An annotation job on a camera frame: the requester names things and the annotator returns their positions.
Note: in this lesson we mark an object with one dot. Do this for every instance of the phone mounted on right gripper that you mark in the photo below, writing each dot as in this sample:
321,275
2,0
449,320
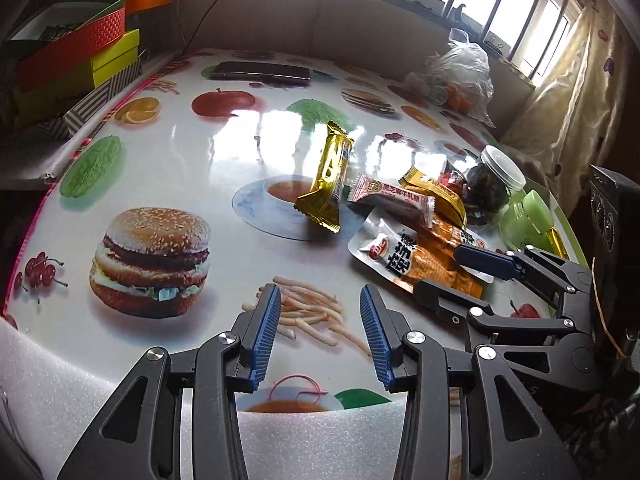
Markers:
614,206

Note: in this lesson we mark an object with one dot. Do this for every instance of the pink white sesame candy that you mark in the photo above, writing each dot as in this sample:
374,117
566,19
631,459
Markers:
404,203

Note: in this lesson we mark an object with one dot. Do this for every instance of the black smartphone on table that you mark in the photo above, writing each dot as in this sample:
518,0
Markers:
262,72

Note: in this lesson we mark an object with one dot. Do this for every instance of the orange white konjac snack pouch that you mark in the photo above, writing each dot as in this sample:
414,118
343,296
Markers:
405,254

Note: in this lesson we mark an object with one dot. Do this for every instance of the green shallow cardboard box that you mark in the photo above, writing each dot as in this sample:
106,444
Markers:
567,233

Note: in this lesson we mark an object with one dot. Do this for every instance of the gold yellow biscuit packet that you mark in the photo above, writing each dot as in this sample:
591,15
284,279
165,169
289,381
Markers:
448,203

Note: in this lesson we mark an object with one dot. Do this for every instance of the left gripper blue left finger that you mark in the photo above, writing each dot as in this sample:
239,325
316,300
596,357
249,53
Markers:
261,333

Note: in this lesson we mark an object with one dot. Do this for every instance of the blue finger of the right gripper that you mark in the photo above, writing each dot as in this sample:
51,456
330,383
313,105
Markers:
485,261
446,303

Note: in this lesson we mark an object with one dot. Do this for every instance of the striped black white box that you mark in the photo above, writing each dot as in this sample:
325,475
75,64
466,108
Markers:
66,126

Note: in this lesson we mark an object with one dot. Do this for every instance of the clear plastic bag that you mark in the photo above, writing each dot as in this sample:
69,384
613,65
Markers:
459,78

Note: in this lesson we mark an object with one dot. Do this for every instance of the yellow green box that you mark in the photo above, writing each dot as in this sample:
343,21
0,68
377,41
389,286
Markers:
89,75

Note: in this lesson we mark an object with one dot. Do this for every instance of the red polka dot box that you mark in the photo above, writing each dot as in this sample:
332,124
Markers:
60,37

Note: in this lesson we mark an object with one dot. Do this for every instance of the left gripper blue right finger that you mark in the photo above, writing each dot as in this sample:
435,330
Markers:
381,334

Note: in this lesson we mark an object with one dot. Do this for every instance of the long gold snack bar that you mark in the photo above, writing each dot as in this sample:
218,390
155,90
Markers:
556,243

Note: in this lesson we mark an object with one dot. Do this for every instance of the cream patterned curtain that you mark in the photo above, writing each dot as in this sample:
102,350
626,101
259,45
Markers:
570,121

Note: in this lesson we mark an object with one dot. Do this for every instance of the green frosted jar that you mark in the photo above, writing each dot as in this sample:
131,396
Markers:
526,221

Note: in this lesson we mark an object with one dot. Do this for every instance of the white-lidded dark jar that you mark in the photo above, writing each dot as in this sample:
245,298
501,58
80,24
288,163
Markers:
490,185

